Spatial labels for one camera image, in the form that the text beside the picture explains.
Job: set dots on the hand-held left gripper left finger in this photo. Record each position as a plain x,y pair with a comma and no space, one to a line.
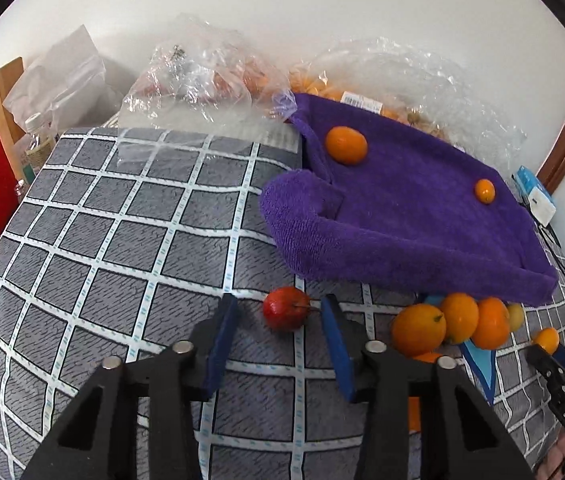
222,345

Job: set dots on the small orange mandarin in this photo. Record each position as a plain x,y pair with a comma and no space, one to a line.
414,415
546,340

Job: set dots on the clear plastic bottle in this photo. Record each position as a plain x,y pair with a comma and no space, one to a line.
35,127

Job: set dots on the small red fruit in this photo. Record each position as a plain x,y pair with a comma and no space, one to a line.
286,308

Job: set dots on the clear bag of red fruit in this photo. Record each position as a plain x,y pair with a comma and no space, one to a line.
187,95

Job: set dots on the white and blue box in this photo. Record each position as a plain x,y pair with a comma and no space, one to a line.
537,197

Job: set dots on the small yellow-green fruit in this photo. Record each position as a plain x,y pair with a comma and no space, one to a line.
516,316

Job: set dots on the small orange kumquat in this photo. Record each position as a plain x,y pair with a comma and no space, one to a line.
485,191

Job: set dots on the large orange mandarin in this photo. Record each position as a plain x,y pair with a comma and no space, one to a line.
419,330

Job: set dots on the white plastic bag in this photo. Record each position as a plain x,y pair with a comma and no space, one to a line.
72,80

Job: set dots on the grey checkered bed sheet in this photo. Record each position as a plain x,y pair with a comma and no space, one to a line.
112,240

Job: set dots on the purple towel-covered tray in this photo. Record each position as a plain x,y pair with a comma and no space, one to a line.
412,220

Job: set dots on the person's right hand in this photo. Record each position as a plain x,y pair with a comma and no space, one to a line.
555,462

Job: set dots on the clear bag of oranges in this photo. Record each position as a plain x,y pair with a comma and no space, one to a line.
412,75

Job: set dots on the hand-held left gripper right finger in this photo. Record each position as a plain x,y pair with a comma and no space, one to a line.
340,355

